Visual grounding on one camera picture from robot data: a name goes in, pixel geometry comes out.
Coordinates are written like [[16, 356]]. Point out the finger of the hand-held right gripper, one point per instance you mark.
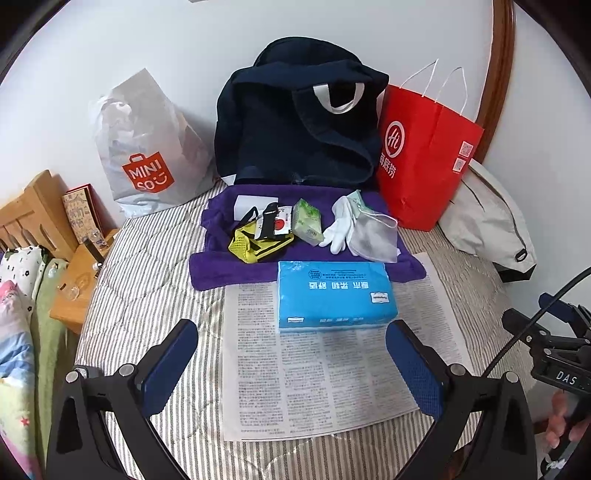
[[561, 304], [524, 327]]

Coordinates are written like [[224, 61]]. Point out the curved wooden frame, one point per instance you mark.
[[501, 69]]

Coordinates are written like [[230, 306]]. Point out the black angular object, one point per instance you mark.
[[517, 274]]

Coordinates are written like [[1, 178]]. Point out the printed paper sheet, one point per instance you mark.
[[300, 378]]

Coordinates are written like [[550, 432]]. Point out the small green tissue pack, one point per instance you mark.
[[307, 221]]

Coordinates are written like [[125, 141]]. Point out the yellow mesh pouch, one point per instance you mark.
[[244, 249]]

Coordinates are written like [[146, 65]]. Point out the colourful printed blanket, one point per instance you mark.
[[14, 350]]

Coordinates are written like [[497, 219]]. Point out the white knit glove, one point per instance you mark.
[[339, 226]]

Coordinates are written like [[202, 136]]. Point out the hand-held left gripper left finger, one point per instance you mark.
[[166, 364]]

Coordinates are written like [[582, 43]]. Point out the striped quilt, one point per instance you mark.
[[152, 258]]

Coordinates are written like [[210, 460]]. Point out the navy fabric bag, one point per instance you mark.
[[263, 129]]

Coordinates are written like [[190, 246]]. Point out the red paper bag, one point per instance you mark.
[[420, 175]]

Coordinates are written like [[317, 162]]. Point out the purple towel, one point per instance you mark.
[[217, 272]]

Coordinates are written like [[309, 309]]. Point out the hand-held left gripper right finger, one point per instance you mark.
[[415, 369]]

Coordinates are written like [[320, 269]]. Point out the clear glass item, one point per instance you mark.
[[71, 290]]

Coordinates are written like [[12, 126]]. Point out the grey plastic shopping bag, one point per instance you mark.
[[138, 138]]

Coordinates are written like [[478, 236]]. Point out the white rectangular block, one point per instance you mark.
[[247, 207]]

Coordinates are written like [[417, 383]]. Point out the person's right hand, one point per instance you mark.
[[556, 429]]

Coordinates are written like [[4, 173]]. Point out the white quilted bag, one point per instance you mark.
[[485, 217]]

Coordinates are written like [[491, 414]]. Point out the small black and silver device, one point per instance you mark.
[[96, 249]]

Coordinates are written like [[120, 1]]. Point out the patterned book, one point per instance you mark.
[[81, 212]]

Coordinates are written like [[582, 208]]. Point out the green blanket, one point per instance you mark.
[[48, 337]]

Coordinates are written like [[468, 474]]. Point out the wooden nightstand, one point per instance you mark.
[[74, 302]]

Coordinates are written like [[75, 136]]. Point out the wooden headboard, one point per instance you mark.
[[37, 203]]

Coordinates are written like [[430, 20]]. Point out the blue tissue pack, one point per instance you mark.
[[332, 295]]

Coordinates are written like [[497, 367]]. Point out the flower print pillow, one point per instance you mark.
[[21, 267]]

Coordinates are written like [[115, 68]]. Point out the white translucent bag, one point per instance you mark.
[[374, 237]]

